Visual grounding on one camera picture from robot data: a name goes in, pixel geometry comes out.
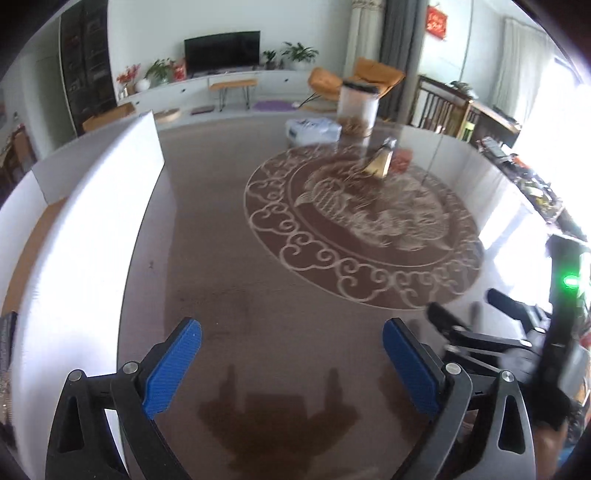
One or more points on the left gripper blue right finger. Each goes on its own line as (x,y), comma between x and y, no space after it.
(478,425)

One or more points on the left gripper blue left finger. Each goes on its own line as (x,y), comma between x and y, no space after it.
(81,444)

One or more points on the clear plastic cartoon case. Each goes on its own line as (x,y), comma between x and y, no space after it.
(316,130)

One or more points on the white cardboard storage box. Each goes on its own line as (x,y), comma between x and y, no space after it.
(70,314)

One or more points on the brown cardboard box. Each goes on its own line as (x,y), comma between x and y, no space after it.
(98,121)

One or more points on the clear jar with black lid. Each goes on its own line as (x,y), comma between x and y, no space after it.
(357,108)

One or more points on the red flower arrangement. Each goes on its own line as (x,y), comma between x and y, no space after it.
(126,79)

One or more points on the orange lounge chair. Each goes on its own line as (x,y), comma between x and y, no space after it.
(326,85)

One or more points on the small wooden bench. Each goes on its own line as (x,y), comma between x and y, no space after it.
(222,89)

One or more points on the purple floor mat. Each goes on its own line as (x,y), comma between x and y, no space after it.
(276,106)

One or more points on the white tv cabinet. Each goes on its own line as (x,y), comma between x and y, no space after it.
(286,85)

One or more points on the black flat television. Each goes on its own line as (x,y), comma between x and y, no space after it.
(221,52)

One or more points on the potted green plant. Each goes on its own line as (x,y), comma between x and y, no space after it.
(298,56)

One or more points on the black display cabinet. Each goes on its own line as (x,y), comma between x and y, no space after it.
(84,59)

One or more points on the red wall decoration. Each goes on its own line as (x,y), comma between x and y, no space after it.
(436,22)

